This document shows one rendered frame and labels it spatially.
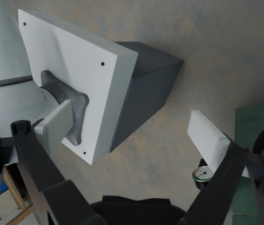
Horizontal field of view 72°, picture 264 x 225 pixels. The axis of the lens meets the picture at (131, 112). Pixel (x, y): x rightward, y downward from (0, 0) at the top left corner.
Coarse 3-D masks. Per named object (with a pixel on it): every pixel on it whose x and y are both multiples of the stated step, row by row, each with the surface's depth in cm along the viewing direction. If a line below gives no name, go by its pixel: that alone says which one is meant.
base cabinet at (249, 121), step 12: (240, 108) 92; (252, 108) 86; (240, 120) 79; (252, 120) 74; (240, 132) 69; (252, 132) 65; (252, 144) 57; (240, 180) 45; (240, 192) 41; (252, 192) 40; (240, 204) 38; (252, 204) 37
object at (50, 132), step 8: (64, 104) 18; (72, 104) 19; (56, 112) 15; (64, 112) 17; (72, 112) 19; (48, 120) 14; (56, 120) 15; (64, 120) 17; (72, 120) 20; (40, 128) 13; (48, 128) 14; (56, 128) 15; (64, 128) 17; (40, 136) 13; (48, 136) 14; (56, 136) 15; (64, 136) 17; (48, 144) 14; (56, 144) 15; (48, 152) 14
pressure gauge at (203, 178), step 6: (198, 168) 46; (204, 168) 45; (192, 174) 44; (198, 174) 44; (204, 174) 43; (210, 174) 42; (198, 180) 41; (204, 180) 40; (198, 186) 42; (204, 186) 41
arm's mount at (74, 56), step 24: (24, 24) 51; (48, 24) 47; (72, 24) 55; (48, 48) 50; (72, 48) 45; (96, 48) 41; (120, 48) 46; (72, 72) 48; (96, 72) 44; (120, 72) 44; (96, 96) 46; (120, 96) 51; (96, 120) 49; (96, 144) 53
